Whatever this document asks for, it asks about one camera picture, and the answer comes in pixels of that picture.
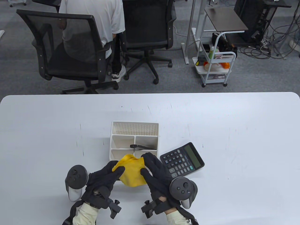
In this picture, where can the white metal frame stand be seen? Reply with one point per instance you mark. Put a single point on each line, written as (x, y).
(191, 30)

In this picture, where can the black calculator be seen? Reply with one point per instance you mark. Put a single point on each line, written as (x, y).
(185, 159)

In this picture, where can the dark grey handheld controller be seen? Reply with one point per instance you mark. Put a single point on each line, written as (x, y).
(184, 189)
(75, 180)

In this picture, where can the brown top side table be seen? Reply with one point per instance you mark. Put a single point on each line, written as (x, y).
(225, 20)

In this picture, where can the green bottle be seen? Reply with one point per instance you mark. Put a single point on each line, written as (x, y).
(211, 52)

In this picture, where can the black equipment stand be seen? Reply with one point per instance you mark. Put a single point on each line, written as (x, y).
(250, 18)

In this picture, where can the person's right forearm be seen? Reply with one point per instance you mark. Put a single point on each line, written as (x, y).
(177, 218)

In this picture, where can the orange object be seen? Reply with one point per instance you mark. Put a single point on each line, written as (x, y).
(224, 65)

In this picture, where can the person's right hand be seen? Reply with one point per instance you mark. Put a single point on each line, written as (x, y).
(159, 178)

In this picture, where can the black remote control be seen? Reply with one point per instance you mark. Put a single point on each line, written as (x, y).
(143, 147)

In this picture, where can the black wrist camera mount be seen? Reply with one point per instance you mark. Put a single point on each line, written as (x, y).
(113, 208)
(148, 208)

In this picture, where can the white wheeled utility cart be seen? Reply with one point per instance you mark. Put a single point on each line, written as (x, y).
(218, 75)

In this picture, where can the black mesh office chair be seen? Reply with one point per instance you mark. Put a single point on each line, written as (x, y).
(145, 23)
(68, 61)

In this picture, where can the person's left hand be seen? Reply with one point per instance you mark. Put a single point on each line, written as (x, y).
(103, 180)

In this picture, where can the white plastic organizer basket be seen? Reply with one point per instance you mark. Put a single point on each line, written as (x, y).
(134, 129)

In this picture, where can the yellow cleaning cloth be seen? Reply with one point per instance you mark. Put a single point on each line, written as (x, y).
(131, 171)

